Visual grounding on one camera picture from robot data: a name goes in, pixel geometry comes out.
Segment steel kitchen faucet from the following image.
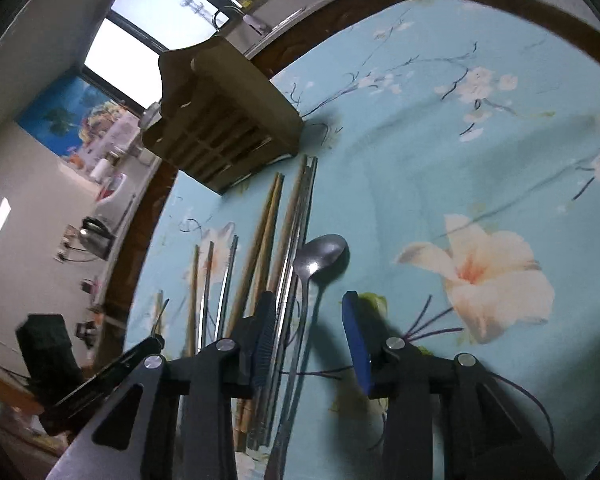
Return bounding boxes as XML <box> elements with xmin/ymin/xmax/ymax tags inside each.
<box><xmin>212</xmin><ymin>4</ymin><xmax>273</xmax><ymax>36</ymax></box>

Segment steel chopstick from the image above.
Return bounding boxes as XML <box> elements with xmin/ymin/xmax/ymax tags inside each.
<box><xmin>247</xmin><ymin>158</ymin><xmax>311</xmax><ymax>451</ymax></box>
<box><xmin>256</xmin><ymin>155</ymin><xmax>320</xmax><ymax>449</ymax></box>
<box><xmin>214</xmin><ymin>235</ymin><xmax>239</xmax><ymax>340</ymax></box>
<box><xmin>196</xmin><ymin>242</ymin><xmax>214</xmax><ymax>352</ymax></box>

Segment wooden lower cabinets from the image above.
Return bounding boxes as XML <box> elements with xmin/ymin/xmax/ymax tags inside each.
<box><xmin>86</xmin><ymin>160</ymin><xmax>178</xmax><ymax>374</ymax></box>

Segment steel spoon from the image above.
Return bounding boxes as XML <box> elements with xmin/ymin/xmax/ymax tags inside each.
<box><xmin>264</xmin><ymin>234</ymin><xmax>348</xmax><ymax>480</ymax></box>

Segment steel electric kettle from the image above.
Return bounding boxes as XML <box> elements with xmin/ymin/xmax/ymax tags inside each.
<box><xmin>79</xmin><ymin>217</ymin><xmax>114</xmax><ymax>260</ymax></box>

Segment white red rice cooker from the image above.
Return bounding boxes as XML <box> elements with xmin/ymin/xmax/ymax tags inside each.
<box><xmin>93</xmin><ymin>174</ymin><xmax>135</xmax><ymax>223</ymax></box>

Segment blue floral tablecloth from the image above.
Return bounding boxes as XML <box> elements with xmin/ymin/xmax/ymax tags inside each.
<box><xmin>123</xmin><ymin>0</ymin><xmax>600</xmax><ymax>480</ymax></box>

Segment wooden utensil holder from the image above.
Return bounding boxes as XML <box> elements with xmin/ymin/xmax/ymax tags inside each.
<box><xmin>143</xmin><ymin>37</ymin><xmax>303</xmax><ymax>194</ymax></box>

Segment fruit poster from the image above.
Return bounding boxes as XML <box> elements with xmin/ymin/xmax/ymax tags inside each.
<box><xmin>17</xmin><ymin>75</ymin><xmax>140</xmax><ymax>174</ymax></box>

